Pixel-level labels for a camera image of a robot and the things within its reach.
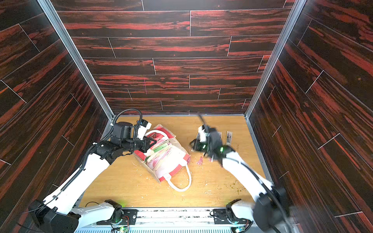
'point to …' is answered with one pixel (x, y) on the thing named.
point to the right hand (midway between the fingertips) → (192, 143)
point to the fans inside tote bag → (159, 151)
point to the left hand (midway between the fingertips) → (156, 141)
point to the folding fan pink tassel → (200, 161)
